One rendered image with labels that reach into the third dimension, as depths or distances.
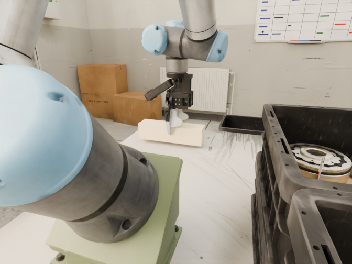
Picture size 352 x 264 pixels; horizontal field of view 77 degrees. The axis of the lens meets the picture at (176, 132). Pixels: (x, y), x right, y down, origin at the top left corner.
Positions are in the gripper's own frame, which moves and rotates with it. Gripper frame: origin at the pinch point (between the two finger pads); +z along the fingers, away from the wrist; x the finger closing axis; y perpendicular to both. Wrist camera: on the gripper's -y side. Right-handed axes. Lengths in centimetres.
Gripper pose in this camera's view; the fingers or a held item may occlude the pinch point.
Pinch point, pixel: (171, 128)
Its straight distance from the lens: 81.2
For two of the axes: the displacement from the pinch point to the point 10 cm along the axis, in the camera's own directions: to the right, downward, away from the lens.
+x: 3.1, -3.3, 8.9
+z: 0.0, 9.4, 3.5
